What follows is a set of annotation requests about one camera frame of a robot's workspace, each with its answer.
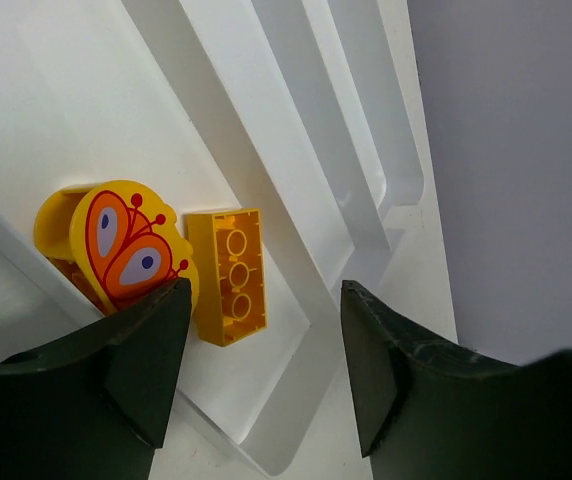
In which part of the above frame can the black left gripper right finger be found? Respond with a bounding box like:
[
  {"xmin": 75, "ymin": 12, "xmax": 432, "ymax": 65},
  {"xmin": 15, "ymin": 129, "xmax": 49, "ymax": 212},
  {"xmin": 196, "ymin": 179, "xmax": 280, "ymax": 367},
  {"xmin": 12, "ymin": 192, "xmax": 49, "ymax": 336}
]
[{"xmin": 340, "ymin": 281, "xmax": 572, "ymax": 479}]

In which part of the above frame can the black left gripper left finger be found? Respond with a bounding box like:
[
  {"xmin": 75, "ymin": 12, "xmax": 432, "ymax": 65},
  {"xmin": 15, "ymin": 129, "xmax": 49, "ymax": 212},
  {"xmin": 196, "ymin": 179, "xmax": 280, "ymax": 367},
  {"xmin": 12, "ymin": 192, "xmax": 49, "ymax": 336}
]
[{"xmin": 0, "ymin": 279, "xmax": 192, "ymax": 479}]

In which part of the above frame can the yellow long lego brick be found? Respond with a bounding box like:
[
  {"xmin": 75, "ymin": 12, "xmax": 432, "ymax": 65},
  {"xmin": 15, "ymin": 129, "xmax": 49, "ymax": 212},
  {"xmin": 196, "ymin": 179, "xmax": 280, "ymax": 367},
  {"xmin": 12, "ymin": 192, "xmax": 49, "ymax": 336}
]
[{"xmin": 185, "ymin": 209, "xmax": 267, "ymax": 347}]

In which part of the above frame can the white divided sorting tray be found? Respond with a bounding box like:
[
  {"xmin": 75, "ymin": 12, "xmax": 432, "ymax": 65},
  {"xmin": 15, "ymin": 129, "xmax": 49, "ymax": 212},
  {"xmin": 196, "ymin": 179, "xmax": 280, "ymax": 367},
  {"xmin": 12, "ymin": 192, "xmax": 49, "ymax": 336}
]
[{"xmin": 0, "ymin": 1, "xmax": 456, "ymax": 478}]

